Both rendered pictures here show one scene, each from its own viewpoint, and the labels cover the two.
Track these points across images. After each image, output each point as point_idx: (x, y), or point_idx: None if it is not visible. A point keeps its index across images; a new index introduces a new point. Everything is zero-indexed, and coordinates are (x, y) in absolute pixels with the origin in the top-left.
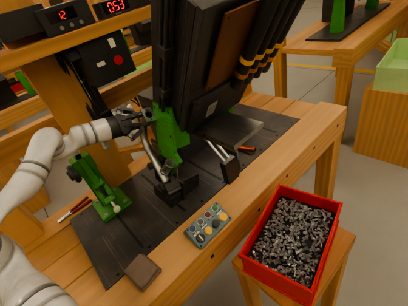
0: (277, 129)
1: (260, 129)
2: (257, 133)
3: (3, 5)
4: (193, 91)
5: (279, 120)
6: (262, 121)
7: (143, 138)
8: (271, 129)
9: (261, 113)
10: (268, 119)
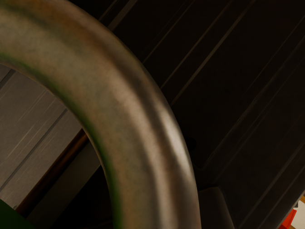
0: (2, 196)
1: (19, 160)
2: (4, 162)
3: None
4: None
5: (34, 181)
6: (47, 150)
7: (27, 69)
8: (10, 183)
9: (76, 133)
10: (47, 159)
